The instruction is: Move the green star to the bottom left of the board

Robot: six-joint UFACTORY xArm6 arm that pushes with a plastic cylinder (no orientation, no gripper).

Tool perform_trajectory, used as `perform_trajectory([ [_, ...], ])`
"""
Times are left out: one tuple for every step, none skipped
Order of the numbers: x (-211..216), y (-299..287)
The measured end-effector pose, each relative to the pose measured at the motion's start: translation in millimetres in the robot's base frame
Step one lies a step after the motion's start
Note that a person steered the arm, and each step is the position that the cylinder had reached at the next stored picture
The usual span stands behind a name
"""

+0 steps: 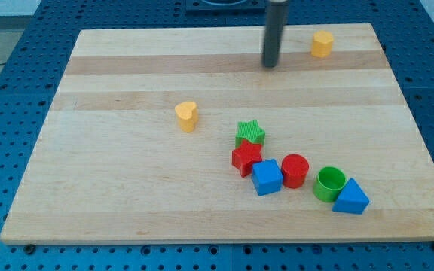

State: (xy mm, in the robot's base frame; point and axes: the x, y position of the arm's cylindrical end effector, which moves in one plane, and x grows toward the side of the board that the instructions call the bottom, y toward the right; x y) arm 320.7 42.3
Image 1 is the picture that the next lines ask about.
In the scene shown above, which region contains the blue triangle block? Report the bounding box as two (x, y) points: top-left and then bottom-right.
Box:
(332, 178), (370, 215)

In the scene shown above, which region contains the wooden board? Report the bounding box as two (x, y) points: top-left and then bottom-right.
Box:
(0, 23), (434, 245)

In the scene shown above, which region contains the yellow heart block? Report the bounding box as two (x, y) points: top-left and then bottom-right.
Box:
(175, 101), (199, 132)

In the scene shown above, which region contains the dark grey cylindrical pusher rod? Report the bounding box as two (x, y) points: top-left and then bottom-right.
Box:
(261, 0), (289, 69)

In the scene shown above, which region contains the blue cube block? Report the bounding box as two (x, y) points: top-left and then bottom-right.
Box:
(252, 159), (283, 196)

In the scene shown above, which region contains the green hollow cylinder block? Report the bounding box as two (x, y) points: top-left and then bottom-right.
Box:
(313, 166), (347, 202)

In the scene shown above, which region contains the yellow hexagon block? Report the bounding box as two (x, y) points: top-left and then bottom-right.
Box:
(310, 30), (334, 58)

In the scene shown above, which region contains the red star block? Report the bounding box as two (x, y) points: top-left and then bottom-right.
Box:
(231, 139), (263, 178)

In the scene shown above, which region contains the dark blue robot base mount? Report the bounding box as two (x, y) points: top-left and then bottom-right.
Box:
(185, 0), (267, 14)

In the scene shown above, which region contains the green star block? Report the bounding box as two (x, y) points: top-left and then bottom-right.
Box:
(235, 120), (266, 148)

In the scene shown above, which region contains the red cylinder block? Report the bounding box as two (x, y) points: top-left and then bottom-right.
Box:
(281, 154), (310, 189)

